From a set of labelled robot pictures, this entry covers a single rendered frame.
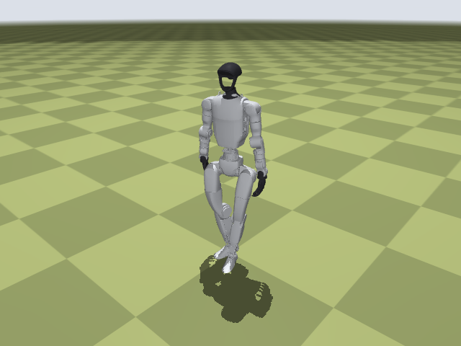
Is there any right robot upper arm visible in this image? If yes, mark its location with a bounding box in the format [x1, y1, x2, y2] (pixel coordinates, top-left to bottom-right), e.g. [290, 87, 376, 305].
[199, 96, 215, 138]

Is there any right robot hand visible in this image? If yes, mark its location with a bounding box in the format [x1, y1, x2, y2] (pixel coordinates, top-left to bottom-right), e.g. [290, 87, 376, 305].
[200, 156, 208, 170]

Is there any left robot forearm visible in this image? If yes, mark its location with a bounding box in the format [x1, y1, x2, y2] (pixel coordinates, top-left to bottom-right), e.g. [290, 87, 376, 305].
[253, 137, 268, 177]

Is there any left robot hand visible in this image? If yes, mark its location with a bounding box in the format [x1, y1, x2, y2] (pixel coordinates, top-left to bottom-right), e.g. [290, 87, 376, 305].
[252, 171, 267, 197]

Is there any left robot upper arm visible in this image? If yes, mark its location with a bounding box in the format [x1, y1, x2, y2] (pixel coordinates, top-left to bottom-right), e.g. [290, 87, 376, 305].
[243, 100, 261, 148]

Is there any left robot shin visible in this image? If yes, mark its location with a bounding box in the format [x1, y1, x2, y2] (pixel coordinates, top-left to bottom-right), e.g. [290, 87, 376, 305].
[228, 214, 247, 260]

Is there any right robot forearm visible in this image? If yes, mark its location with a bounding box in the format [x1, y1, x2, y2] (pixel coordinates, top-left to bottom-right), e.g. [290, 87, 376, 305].
[199, 135, 210, 160]

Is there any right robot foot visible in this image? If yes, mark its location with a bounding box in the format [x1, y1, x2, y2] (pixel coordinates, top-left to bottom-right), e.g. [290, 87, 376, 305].
[213, 244, 239, 260]

